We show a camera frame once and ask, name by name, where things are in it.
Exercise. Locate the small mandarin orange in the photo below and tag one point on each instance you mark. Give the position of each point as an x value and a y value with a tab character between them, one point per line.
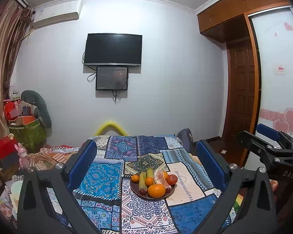
135	178
149	181

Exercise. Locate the brown wooden door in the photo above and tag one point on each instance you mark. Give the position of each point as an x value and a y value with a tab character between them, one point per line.
241	90

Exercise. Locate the blue patchwork bed cover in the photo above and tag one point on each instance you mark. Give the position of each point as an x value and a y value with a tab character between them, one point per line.
106	197

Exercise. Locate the green sugarcane piece left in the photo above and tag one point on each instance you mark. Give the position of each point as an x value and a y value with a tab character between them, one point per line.
141	183

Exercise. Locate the grey neck pillow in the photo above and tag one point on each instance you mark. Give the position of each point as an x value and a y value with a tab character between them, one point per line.
36	99

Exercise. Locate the large orange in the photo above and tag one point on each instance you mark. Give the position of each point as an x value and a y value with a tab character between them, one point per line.
156	191

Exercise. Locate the peeled pomelo segment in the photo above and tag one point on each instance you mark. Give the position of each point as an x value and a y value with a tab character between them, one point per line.
159	178

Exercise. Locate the white wardrobe sliding door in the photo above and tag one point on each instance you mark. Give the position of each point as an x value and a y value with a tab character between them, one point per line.
273	30

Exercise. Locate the green storage box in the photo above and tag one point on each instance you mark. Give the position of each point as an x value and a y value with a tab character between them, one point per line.
32	136

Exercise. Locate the brown overhead cabinet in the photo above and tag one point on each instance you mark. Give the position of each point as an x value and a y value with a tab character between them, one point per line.
224	10

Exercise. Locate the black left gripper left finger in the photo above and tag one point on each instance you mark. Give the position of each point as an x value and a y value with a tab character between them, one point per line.
35	211

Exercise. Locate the black wall television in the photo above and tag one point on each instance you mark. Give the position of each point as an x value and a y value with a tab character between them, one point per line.
113	49

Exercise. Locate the white air conditioner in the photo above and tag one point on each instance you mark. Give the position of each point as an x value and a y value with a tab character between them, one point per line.
68	11

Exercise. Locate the green sugarcane piece right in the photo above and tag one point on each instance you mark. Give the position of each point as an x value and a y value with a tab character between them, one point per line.
150	173

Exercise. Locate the small black wall monitor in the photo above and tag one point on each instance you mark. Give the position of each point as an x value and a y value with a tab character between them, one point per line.
112	78

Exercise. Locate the green sugarcane piece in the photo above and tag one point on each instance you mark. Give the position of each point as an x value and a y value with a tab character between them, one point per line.
150	173
141	183

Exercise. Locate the red tomato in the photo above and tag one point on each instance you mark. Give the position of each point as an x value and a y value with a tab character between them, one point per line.
172	179

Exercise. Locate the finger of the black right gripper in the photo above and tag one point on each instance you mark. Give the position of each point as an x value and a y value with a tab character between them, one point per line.
273	131
254	143

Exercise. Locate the striped brown curtain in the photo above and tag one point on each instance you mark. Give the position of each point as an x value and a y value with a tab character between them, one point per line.
14	21

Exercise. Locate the red gift box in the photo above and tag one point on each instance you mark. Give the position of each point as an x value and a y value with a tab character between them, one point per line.
7	147

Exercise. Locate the pink toy figure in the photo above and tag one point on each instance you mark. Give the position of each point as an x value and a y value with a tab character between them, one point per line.
24	159

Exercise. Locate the dark brown round plate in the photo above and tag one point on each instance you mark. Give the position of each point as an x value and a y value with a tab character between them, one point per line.
134	188

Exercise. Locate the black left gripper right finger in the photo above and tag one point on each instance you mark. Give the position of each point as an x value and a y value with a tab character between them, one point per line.
246	203

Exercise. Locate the small orange on plate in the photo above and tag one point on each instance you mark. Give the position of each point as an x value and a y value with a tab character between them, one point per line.
165	175

